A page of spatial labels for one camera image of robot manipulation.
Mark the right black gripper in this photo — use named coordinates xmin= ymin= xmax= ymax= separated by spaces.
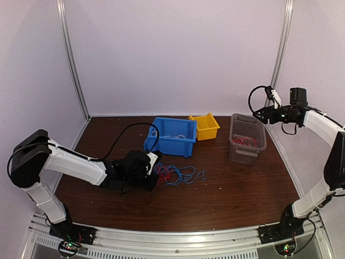
xmin=253 ymin=104 xmax=296 ymax=124

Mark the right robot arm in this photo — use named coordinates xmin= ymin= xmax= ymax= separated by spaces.
xmin=250 ymin=85 xmax=344 ymax=238

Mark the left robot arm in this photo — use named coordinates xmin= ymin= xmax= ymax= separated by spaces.
xmin=6 ymin=129 xmax=162 ymax=240

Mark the clear grey plastic container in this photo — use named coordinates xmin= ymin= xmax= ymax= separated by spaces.
xmin=229 ymin=113 xmax=267 ymax=166

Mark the blue plastic bin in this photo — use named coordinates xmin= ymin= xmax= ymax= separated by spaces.
xmin=143 ymin=117 xmax=197 ymax=158

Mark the yellow plastic bin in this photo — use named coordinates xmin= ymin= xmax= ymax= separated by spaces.
xmin=188 ymin=113 xmax=220 ymax=141

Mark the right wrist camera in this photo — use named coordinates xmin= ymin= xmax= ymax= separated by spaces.
xmin=265 ymin=86 xmax=282 ymax=110

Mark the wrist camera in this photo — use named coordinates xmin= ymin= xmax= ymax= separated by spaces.
xmin=146 ymin=151 xmax=162 ymax=175
xmin=265 ymin=86 xmax=282 ymax=110

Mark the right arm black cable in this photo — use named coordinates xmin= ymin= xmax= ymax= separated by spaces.
xmin=247 ymin=85 xmax=273 ymax=114

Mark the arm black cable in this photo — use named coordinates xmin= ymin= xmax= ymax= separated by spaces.
xmin=88 ymin=122 xmax=161 ymax=162
xmin=247 ymin=85 xmax=273 ymax=114

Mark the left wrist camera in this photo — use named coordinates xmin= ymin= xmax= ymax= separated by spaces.
xmin=146 ymin=151 xmax=162 ymax=175

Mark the blue cable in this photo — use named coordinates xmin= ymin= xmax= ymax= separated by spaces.
xmin=155 ymin=163 xmax=208 ymax=187

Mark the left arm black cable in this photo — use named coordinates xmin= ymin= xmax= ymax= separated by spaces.
xmin=88 ymin=122 xmax=161 ymax=162

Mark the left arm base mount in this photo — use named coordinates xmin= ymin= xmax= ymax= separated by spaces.
xmin=49 ymin=206 xmax=96 ymax=245

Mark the right aluminium frame post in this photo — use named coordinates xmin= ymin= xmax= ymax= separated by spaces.
xmin=261 ymin=0 xmax=294 ymax=119

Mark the aluminium frame post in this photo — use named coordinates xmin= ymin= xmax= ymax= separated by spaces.
xmin=261 ymin=0 xmax=294 ymax=119
xmin=56 ymin=0 xmax=91 ymax=120

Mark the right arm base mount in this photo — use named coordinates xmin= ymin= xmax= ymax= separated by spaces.
xmin=257 ymin=204 xmax=306 ymax=244

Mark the aluminium front rail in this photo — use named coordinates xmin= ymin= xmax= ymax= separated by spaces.
xmin=25 ymin=213 xmax=335 ymax=259

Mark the left aluminium frame post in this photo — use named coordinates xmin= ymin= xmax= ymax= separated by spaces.
xmin=56 ymin=0 xmax=91 ymax=120

